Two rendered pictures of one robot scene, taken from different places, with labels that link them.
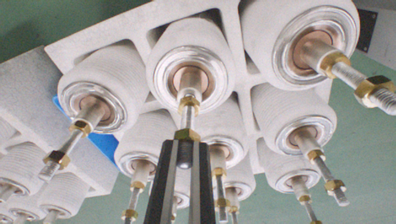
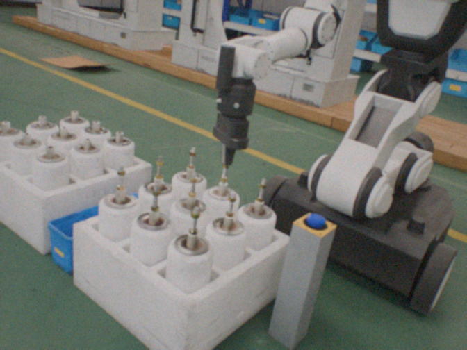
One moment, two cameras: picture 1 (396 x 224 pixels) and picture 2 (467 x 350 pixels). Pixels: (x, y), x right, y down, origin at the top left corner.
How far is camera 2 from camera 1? 111 cm
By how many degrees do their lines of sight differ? 92
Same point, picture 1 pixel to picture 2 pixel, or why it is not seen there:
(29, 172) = (99, 160)
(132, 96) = (201, 186)
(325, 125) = (240, 228)
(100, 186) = (55, 194)
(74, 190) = (64, 175)
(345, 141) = not seen: outside the picture
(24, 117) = (128, 176)
